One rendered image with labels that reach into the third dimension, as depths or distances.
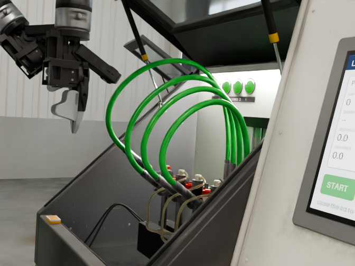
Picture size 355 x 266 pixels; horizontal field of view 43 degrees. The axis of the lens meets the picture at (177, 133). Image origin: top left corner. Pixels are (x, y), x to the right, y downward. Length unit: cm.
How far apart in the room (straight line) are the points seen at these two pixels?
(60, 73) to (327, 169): 54
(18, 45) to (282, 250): 75
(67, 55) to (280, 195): 51
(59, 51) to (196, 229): 45
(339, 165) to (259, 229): 21
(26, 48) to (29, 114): 666
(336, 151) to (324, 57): 19
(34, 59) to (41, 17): 683
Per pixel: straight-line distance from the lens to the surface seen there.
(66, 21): 97
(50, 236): 133
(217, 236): 92
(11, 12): 117
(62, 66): 95
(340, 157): 79
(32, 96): 780
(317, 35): 94
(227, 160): 133
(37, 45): 114
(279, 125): 92
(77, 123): 97
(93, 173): 148
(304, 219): 82
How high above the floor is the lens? 130
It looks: 3 degrees down
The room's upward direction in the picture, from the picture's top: 4 degrees clockwise
